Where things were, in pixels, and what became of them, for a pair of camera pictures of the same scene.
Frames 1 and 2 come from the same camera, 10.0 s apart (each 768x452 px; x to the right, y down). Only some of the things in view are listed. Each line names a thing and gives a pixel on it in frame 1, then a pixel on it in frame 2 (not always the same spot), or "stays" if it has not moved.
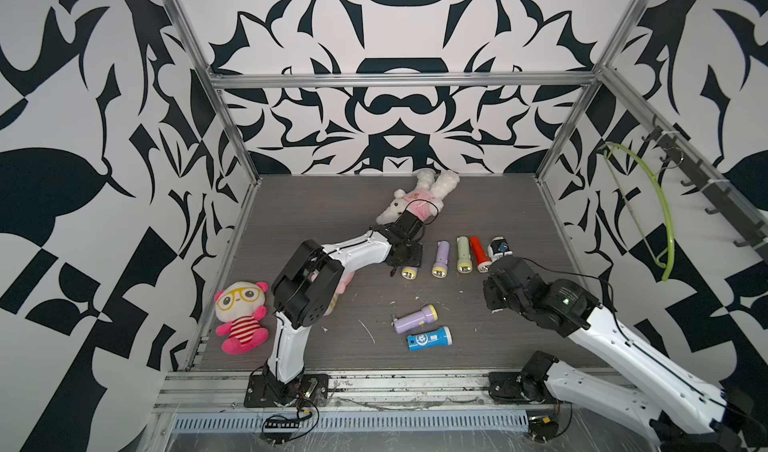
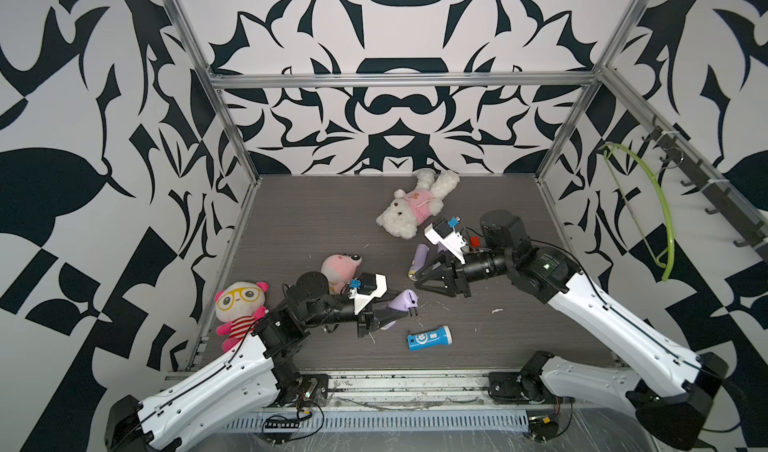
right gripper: [487, 289] → [457, 282]
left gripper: [416, 258] → [380, 315]
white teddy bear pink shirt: [427, 199] stays
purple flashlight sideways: [428, 314] → [406, 300]
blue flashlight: [435, 338] stays
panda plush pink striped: [241, 305] stays
